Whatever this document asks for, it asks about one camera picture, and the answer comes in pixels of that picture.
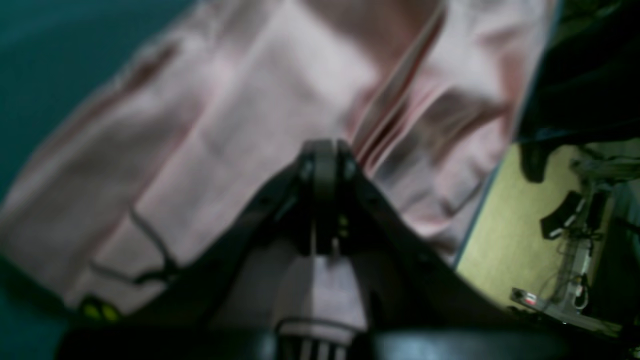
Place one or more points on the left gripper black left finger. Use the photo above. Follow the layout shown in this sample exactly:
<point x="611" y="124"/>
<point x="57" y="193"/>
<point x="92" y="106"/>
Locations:
<point x="176" y="325"/>

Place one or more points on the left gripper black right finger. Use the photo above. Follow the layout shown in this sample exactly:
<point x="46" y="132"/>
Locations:
<point x="417" y="307"/>

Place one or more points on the pink T-shirt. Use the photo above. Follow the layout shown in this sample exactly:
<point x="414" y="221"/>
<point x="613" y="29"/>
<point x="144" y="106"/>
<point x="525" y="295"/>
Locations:
<point x="427" y="94"/>

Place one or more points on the white power strip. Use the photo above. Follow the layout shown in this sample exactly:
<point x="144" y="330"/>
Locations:
<point x="565" y="314"/>

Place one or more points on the teal table cloth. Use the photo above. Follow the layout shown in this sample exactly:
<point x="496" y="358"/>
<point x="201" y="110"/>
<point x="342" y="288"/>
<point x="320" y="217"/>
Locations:
<point x="53" y="53"/>

